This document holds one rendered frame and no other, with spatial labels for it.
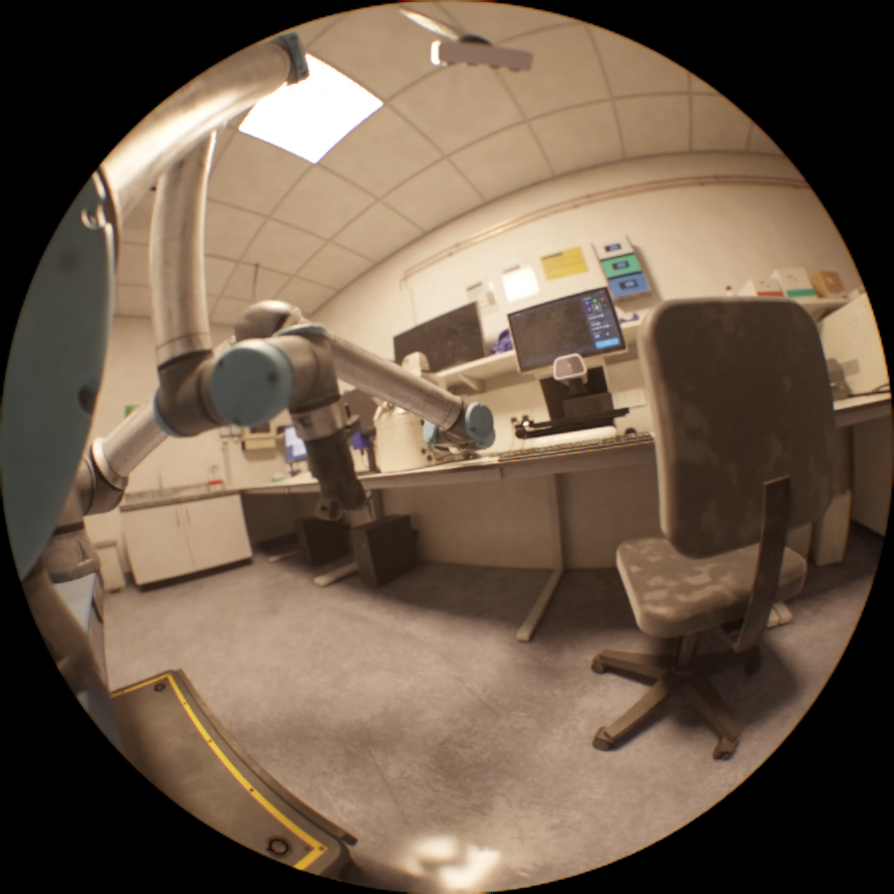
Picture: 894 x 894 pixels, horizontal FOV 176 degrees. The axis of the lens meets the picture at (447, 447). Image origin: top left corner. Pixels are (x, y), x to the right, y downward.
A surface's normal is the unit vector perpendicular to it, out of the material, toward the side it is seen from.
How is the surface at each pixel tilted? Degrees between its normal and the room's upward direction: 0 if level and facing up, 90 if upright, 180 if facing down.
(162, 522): 90
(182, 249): 101
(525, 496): 90
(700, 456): 90
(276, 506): 90
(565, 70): 180
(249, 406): 114
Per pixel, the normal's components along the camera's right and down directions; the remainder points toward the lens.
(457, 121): 0.14, 0.99
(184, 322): 0.86, 0.06
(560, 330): -0.54, 0.11
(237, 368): 0.14, 0.38
